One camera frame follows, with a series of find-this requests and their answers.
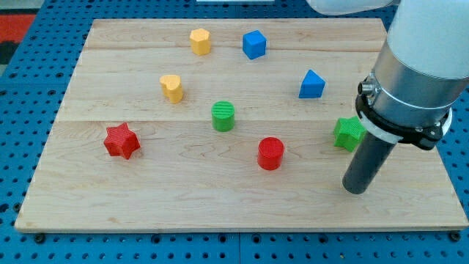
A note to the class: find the yellow heart block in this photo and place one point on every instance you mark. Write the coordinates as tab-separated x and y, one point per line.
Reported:
172	87

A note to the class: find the blue cube block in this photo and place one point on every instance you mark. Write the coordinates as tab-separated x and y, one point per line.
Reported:
254	44

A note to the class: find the red star block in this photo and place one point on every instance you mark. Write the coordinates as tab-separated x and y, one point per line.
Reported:
121	141

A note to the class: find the green cylinder block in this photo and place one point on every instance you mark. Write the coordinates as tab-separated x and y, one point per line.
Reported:
223	116

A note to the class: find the light wooden board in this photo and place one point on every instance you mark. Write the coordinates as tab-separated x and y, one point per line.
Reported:
188	177

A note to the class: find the blue triangle block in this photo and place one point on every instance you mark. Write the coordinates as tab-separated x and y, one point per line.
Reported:
312	85

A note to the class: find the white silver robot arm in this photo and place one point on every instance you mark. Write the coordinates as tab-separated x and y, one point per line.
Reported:
421	70

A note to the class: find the green star block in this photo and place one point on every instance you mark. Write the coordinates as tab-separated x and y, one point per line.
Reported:
348	133

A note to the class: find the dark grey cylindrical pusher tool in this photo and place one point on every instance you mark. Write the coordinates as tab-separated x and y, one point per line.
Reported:
368	158

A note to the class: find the red cylinder block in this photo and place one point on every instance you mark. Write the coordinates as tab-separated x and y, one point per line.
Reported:
270	153

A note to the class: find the yellow hexagon block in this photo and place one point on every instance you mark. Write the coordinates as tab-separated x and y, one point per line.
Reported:
200	41

